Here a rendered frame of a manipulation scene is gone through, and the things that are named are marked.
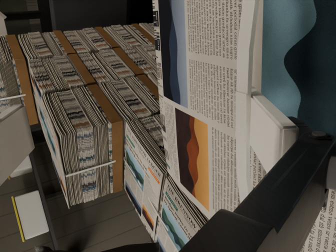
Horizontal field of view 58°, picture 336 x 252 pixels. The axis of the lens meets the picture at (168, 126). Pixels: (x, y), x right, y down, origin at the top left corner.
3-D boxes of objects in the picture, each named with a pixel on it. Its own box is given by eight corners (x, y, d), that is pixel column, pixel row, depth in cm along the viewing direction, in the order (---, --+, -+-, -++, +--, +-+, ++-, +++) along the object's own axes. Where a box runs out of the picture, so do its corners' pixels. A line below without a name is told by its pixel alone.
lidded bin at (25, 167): (23, 135, 337) (-1, 141, 326) (21, 126, 305) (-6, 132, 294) (33, 172, 330) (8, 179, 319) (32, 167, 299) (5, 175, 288)
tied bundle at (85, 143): (124, 190, 132) (70, 209, 122) (101, 149, 152) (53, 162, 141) (125, 120, 109) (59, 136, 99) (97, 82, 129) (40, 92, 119)
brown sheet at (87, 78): (99, 147, 152) (90, 149, 150) (81, 115, 170) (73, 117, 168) (96, 81, 128) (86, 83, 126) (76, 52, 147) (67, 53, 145)
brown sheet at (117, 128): (122, 190, 132) (113, 194, 130) (100, 150, 151) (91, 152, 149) (123, 120, 109) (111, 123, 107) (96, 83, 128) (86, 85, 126)
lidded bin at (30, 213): (38, 191, 327) (13, 199, 316) (38, 188, 295) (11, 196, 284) (49, 231, 320) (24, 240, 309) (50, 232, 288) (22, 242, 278)
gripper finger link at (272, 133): (281, 127, 12) (300, 126, 12) (243, 86, 19) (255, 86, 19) (276, 192, 13) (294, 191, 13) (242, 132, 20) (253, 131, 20)
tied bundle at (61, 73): (100, 148, 152) (52, 161, 142) (82, 115, 171) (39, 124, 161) (98, 82, 128) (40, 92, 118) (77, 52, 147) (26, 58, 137)
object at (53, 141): (71, 208, 123) (68, 209, 122) (54, 163, 142) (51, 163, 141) (60, 138, 101) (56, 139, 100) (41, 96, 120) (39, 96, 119)
